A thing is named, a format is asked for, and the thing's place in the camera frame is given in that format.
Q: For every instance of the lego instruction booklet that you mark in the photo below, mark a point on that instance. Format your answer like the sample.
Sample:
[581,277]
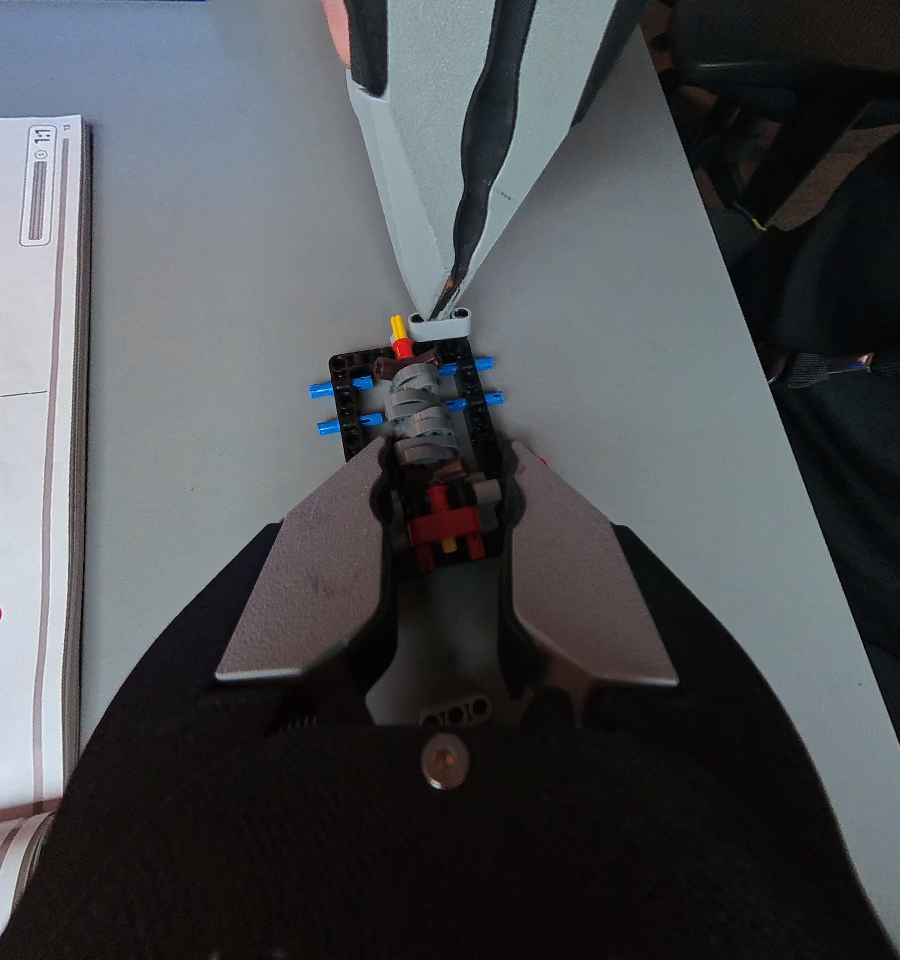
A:
[15,375]

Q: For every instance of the black office chair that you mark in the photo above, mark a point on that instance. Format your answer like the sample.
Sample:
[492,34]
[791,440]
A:
[757,90]

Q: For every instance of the person's right hand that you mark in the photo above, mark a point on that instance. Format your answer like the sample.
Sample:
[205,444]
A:
[336,26]

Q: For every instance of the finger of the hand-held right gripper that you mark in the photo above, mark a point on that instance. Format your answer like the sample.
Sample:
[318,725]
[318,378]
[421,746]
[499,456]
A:
[562,67]
[427,112]

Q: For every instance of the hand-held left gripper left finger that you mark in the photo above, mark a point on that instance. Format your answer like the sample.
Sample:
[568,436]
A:
[307,592]

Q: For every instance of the lego engine frame assembly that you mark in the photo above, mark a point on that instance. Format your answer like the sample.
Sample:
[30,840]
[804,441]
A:
[420,420]

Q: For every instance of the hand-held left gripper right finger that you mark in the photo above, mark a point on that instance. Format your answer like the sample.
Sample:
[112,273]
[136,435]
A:
[585,600]

